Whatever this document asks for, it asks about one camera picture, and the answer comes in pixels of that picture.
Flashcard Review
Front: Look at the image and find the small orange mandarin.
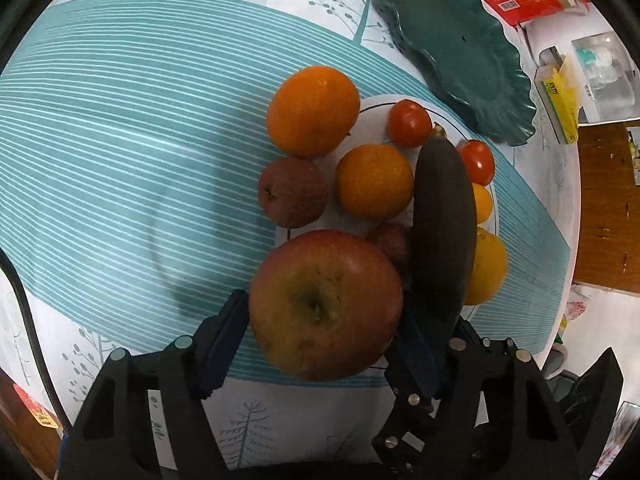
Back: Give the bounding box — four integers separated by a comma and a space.
334, 144, 414, 221

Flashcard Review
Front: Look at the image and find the wooden cabinet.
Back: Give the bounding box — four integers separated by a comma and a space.
574, 124, 639, 294

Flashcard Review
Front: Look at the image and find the large orange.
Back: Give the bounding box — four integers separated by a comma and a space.
266, 66, 360, 159

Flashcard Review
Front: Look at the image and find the red lychee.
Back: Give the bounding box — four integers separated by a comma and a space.
366, 222, 411, 266

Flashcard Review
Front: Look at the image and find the yellow tissue pack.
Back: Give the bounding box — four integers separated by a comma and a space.
535, 56, 580, 144

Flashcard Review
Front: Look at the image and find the dark green wavy plate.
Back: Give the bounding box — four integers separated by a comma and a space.
380, 0, 536, 146

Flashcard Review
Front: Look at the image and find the yellow lemon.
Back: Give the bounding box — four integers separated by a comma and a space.
464, 228, 508, 306

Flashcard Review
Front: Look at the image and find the teal striped table runner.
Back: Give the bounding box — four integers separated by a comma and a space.
1, 0, 472, 351

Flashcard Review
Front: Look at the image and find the large red apple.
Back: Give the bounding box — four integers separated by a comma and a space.
248, 230, 404, 382

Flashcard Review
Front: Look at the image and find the white clear storage box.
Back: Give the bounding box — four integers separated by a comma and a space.
537, 32, 639, 126

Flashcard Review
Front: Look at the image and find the white round printed placemat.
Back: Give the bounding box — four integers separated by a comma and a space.
274, 94, 472, 247

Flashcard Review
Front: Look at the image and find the small yellow kumquat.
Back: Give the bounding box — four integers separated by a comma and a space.
472, 182, 494, 224

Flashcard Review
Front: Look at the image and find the tree pattern tablecloth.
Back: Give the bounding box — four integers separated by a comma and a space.
25, 0, 579, 468

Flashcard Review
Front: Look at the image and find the black cable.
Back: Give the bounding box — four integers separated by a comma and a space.
0, 248, 74, 434

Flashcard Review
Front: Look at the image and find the dark overripe banana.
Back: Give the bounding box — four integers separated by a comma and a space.
409, 136, 476, 348

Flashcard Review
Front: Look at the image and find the red cherry tomato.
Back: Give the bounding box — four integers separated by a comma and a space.
458, 140, 495, 186
386, 100, 433, 150

